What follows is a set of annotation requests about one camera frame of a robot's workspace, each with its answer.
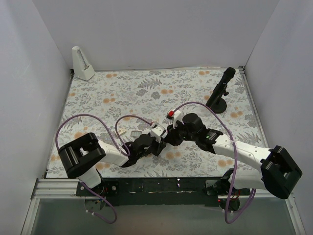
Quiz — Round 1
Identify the white staples tray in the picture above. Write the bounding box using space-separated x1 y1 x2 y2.
131 131 142 138

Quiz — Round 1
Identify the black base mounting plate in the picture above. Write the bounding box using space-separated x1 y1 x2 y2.
75 176 243 209

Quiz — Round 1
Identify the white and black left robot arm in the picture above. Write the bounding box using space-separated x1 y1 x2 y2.
58 133 166 196

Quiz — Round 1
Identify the white metronome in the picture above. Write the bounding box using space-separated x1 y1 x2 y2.
72 46 95 81

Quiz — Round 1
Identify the floral patterned table mat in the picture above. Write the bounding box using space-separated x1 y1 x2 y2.
58 69 266 177

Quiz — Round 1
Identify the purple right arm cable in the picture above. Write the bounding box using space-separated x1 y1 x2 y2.
175 101 257 224

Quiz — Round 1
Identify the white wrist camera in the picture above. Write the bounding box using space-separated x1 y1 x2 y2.
166 110 184 129
150 123 166 143

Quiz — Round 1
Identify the black microphone stand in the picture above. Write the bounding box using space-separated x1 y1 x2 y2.
211 91 229 114

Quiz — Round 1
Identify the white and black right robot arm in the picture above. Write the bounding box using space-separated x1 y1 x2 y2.
165 111 303 199

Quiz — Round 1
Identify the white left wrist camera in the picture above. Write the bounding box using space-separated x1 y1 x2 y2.
150 123 166 143

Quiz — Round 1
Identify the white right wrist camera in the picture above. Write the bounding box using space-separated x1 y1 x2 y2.
166 110 184 129

